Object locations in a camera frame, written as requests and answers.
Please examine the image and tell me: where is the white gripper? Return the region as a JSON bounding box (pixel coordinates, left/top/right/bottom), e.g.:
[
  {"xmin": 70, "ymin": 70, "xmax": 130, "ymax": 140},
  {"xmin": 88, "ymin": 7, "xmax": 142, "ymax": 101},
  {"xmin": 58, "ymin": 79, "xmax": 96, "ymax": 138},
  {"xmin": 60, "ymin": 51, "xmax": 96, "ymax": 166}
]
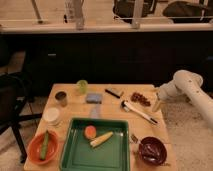
[{"xmin": 152, "ymin": 81, "xmax": 176, "ymax": 112}]

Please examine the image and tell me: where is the dark red grape bunch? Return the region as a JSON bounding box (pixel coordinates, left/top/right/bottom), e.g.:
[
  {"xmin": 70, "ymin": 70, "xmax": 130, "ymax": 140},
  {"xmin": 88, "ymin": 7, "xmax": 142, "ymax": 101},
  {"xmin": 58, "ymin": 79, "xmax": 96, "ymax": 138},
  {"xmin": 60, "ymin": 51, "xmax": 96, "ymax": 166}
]
[{"xmin": 131, "ymin": 92, "xmax": 151, "ymax": 106}]

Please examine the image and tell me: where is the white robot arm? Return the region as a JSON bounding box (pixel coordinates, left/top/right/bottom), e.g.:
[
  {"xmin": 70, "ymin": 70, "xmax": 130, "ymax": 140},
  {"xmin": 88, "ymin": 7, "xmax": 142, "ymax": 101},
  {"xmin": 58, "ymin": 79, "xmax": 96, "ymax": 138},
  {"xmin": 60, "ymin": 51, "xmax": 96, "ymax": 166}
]
[{"xmin": 152, "ymin": 70, "xmax": 213, "ymax": 131}]

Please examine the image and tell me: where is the metal fork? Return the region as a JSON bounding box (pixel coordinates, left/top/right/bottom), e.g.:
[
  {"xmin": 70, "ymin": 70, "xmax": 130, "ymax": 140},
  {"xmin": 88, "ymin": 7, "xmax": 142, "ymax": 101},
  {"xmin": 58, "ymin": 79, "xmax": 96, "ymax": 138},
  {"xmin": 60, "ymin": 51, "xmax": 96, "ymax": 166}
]
[{"xmin": 130, "ymin": 134, "xmax": 141, "ymax": 144}]

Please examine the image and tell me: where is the dark maroon bowl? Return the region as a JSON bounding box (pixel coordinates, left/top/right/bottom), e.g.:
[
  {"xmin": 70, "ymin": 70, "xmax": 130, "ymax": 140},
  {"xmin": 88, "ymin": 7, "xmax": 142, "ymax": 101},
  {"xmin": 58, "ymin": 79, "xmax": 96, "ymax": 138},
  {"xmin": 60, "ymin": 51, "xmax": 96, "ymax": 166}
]
[{"xmin": 136, "ymin": 136, "xmax": 167, "ymax": 166}]

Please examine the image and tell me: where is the blue sponge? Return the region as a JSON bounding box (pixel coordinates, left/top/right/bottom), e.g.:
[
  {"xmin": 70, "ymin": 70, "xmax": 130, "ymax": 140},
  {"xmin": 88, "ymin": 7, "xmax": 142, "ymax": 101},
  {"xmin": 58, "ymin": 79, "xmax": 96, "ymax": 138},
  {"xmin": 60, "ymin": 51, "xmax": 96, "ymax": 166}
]
[{"xmin": 86, "ymin": 93, "xmax": 102, "ymax": 104}]

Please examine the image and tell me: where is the yellow corn cob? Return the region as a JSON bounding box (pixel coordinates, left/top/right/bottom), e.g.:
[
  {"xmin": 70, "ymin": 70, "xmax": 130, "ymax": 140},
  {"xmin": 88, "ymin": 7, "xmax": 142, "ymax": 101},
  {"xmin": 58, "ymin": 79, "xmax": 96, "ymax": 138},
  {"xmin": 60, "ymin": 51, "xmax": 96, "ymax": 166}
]
[{"xmin": 90, "ymin": 132, "xmax": 113, "ymax": 148}]

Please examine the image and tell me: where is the orange carrot slice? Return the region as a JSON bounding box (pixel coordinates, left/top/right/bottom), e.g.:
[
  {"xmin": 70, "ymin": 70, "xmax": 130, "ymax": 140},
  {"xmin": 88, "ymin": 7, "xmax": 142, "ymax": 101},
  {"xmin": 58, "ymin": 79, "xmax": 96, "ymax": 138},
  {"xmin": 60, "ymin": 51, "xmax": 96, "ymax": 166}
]
[{"xmin": 84, "ymin": 125, "xmax": 97, "ymax": 140}]

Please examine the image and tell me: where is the green plastic tray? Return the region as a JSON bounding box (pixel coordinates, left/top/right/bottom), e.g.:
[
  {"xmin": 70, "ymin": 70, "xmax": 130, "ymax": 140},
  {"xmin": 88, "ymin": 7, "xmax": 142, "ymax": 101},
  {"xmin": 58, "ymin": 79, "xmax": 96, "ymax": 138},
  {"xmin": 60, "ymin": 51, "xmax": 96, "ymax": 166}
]
[{"xmin": 59, "ymin": 118, "xmax": 130, "ymax": 171}]

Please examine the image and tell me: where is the green cup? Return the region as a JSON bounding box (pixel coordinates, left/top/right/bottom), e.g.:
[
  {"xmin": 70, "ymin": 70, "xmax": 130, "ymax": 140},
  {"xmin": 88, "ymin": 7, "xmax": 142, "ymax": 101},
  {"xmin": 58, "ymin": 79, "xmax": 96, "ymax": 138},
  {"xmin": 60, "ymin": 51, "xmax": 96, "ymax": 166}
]
[{"xmin": 77, "ymin": 80, "xmax": 88, "ymax": 94}]

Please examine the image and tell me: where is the dark metal can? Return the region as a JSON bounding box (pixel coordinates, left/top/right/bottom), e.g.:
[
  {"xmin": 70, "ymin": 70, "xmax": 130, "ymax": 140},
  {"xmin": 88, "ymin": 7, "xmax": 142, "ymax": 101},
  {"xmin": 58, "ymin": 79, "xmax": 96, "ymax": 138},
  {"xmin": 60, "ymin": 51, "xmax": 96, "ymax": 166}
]
[{"xmin": 55, "ymin": 91, "xmax": 67, "ymax": 107}]

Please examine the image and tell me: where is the white lidded container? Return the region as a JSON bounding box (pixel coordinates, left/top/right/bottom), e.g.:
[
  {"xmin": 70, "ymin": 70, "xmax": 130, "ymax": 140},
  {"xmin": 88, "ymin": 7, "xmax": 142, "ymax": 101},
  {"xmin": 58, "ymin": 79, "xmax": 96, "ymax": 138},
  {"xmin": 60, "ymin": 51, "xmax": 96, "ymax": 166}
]
[{"xmin": 43, "ymin": 107, "xmax": 60, "ymax": 126}]

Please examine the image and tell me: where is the green cucumber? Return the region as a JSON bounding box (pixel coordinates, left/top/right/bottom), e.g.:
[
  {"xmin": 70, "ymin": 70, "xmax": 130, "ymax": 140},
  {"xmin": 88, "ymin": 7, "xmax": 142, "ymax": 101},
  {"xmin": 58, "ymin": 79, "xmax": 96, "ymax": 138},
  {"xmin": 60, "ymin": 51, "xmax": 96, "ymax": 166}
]
[{"xmin": 40, "ymin": 131, "xmax": 49, "ymax": 160}]

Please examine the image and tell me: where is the orange bowl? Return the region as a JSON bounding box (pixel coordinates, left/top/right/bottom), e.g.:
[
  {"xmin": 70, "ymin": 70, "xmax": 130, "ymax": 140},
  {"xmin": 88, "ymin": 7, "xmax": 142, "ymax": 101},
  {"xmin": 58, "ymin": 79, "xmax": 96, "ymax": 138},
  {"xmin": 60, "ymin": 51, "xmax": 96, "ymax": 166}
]
[{"xmin": 27, "ymin": 131, "xmax": 59, "ymax": 165}]

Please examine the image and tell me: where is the black office chair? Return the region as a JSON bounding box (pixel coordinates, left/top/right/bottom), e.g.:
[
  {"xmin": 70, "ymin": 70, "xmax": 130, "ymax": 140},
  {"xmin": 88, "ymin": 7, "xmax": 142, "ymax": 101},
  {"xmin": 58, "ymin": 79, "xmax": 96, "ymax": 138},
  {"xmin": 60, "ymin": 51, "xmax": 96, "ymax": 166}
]
[{"xmin": 0, "ymin": 74, "xmax": 42, "ymax": 163}]

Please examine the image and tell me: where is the white handled spatula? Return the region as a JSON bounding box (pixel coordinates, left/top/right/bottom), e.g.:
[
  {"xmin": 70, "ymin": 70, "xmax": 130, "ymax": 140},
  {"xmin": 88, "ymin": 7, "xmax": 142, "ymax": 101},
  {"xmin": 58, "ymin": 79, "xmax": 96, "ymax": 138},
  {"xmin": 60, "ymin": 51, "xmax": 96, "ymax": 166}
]
[{"xmin": 121, "ymin": 100, "xmax": 157, "ymax": 124}]

